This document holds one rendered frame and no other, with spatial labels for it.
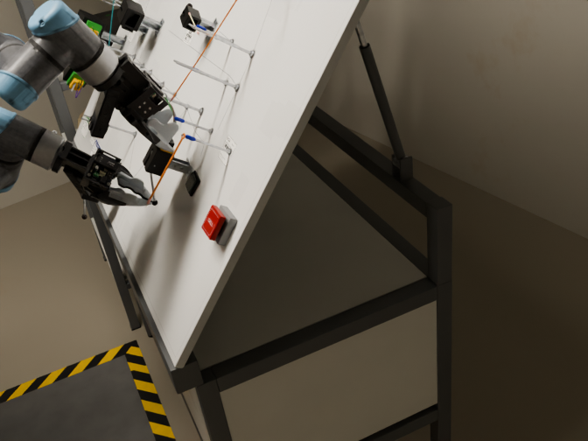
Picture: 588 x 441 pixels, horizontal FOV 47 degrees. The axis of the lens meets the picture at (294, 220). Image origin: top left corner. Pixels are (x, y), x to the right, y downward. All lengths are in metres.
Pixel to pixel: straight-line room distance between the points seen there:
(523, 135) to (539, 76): 0.28
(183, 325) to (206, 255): 0.14
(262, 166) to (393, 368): 0.63
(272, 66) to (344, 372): 0.68
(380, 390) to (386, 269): 0.29
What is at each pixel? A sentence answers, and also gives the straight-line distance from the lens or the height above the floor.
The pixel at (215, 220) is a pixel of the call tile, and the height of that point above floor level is 1.12.
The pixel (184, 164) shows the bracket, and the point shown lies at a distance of 1.45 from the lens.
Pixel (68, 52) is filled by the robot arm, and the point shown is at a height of 1.42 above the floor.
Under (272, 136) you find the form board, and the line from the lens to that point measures 1.21.
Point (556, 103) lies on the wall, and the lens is 2.93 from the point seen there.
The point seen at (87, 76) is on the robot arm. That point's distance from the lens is 1.30.
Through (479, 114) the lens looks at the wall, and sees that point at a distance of 3.21.
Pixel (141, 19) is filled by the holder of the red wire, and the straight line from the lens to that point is 1.86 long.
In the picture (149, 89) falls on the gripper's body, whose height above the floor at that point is 1.31.
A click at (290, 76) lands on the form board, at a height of 1.33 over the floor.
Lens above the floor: 1.77
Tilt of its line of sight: 33 degrees down
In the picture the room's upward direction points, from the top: 8 degrees counter-clockwise
